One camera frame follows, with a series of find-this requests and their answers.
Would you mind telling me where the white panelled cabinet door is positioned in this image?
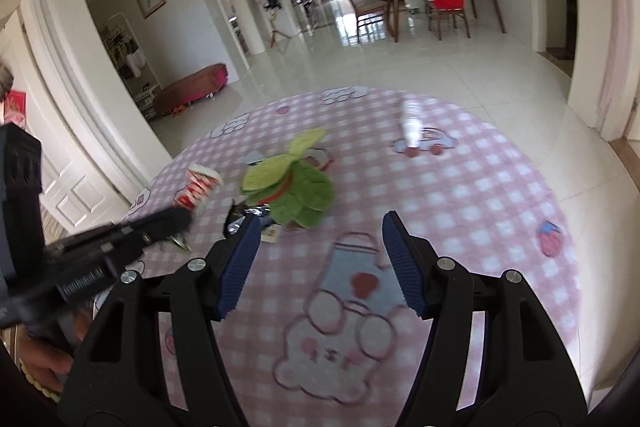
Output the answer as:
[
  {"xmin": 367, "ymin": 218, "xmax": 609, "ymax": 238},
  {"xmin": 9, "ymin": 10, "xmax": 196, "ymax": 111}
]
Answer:
[{"xmin": 42, "ymin": 142, "xmax": 129, "ymax": 233}]

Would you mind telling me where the wooden chair with cover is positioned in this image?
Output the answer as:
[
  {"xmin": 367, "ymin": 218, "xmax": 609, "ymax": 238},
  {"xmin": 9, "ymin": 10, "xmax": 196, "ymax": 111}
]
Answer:
[{"xmin": 424, "ymin": 0, "xmax": 471, "ymax": 40}]

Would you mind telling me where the red paper decoration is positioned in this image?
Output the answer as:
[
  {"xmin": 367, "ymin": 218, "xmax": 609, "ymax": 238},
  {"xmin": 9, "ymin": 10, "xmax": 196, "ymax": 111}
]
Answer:
[{"xmin": 5, "ymin": 89, "xmax": 26, "ymax": 126}]

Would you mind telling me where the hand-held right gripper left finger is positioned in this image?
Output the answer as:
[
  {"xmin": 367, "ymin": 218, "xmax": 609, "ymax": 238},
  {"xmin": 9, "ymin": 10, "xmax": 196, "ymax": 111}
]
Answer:
[{"xmin": 57, "ymin": 213, "xmax": 261, "ymax": 427}]

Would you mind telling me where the red white drink carton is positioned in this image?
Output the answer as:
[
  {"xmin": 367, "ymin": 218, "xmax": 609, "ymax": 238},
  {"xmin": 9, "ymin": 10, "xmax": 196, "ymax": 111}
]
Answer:
[{"xmin": 172, "ymin": 162, "xmax": 224, "ymax": 210}]

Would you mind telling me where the wooden dining chair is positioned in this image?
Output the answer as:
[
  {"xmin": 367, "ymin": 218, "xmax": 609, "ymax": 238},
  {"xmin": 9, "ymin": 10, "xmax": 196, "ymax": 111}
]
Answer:
[{"xmin": 342, "ymin": 0, "xmax": 391, "ymax": 40}]

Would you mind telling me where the clear plastic bottle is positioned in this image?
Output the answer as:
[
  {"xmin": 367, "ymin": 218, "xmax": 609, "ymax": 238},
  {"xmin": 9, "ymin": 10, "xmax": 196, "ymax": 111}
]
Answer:
[{"xmin": 400, "ymin": 99, "xmax": 426, "ymax": 158}]

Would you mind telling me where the brown upholstered bench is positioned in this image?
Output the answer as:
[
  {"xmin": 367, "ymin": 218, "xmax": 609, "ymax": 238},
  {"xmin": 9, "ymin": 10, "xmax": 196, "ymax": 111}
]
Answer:
[{"xmin": 152, "ymin": 63, "xmax": 229, "ymax": 116}]

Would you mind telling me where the wooden coat stand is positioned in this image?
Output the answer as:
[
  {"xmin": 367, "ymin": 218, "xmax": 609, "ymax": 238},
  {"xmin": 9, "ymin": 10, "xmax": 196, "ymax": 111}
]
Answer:
[{"xmin": 260, "ymin": 0, "xmax": 296, "ymax": 48}]

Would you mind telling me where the pink checked tablecloth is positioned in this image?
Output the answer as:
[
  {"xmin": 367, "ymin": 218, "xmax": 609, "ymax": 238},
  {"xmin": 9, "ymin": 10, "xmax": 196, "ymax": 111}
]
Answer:
[{"xmin": 107, "ymin": 86, "xmax": 584, "ymax": 427}]

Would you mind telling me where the pink floral door curtain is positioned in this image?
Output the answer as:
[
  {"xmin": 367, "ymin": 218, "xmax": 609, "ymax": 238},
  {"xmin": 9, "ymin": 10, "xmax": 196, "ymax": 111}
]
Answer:
[{"xmin": 600, "ymin": 0, "xmax": 636, "ymax": 128}]

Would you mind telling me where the white shoe rack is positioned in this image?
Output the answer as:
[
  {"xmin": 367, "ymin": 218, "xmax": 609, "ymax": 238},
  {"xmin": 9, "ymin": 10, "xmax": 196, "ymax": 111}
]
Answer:
[{"xmin": 97, "ymin": 12, "xmax": 162, "ymax": 120}]

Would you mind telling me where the green plush toy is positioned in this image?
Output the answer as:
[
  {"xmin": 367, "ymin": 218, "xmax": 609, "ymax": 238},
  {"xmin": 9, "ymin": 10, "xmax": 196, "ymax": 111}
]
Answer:
[{"xmin": 240, "ymin": 129, "xmax": 335, "ymax": 231}]

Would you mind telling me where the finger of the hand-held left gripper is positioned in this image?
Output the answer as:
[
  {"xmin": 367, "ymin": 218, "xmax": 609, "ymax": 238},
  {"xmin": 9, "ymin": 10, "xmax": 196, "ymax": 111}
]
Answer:
[{"xmin": 45, "ymin": 207, "xmax": 194, "ymax": 263}]

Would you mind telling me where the person's left hand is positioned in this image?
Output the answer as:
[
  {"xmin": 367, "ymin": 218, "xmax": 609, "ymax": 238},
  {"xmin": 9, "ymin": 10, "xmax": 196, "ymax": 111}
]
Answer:
[{"xmin": 14, "ymin": 307, "xmax": 94, "ymax": 389}]

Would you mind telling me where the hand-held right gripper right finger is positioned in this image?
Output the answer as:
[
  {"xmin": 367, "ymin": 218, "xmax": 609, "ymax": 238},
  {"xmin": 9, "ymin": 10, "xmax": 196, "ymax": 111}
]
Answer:
[{"xmin": 382, "ymin": 211, "xmax": 589, "ymax": 427}]

